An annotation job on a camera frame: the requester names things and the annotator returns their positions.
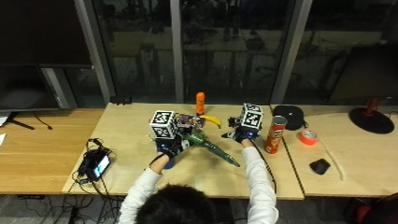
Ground orange tape roll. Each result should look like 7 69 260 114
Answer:
297 129 320 147

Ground person's left hand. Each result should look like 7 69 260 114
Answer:
156 135 192 160

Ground green flower bouquet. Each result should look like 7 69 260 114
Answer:
173 113 241 168

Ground black glove cable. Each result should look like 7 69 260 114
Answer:
248 139 278 194

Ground red and black bag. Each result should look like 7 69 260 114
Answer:
344 191 398 224

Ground small black box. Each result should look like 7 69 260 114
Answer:
109 95 133 105

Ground yellow banana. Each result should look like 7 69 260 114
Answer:
199 114 223 130

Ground black computer mouse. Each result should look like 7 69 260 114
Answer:
309 158 332 175

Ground black monitor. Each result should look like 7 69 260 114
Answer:
0 63 62 131

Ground orange bottle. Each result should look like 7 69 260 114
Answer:
196 91 207 116

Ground person's right hand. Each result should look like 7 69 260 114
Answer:
220 126 263 145

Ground red chips can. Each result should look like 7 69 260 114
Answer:
264 115 289 155

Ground black device with lit screen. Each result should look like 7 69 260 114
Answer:
77 148 113 183

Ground black monitor cable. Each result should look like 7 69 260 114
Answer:
32 111 55 131

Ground white marker cube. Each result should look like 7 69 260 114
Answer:
148 109 180 140
239 103 265 130

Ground black device cables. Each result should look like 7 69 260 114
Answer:
71 137 123 218

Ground black round stand base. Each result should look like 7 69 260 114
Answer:
348 97 396 135

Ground black pouch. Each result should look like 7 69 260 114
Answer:
273 105 306 132

